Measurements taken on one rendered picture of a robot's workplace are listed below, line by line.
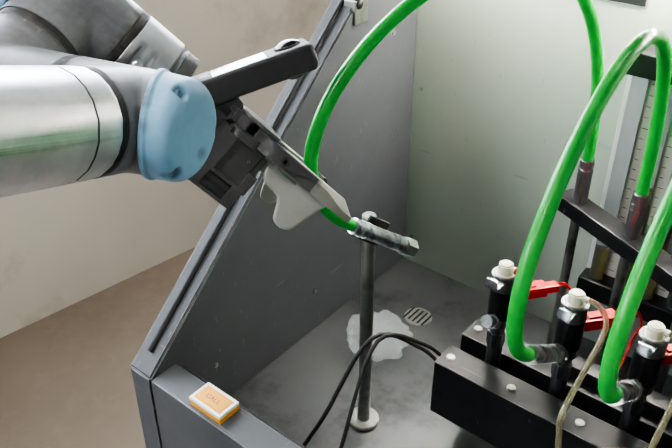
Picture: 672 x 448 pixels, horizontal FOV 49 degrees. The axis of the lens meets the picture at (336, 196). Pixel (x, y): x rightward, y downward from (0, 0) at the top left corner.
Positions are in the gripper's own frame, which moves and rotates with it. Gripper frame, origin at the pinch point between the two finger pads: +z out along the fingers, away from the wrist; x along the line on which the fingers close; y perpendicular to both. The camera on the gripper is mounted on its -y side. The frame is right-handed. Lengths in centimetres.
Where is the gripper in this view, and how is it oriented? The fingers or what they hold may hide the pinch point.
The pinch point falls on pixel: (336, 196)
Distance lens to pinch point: 73.4
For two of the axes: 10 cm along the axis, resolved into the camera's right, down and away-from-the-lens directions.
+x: 2.5, 2.9, -9.2
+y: -6.6, 7.5, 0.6
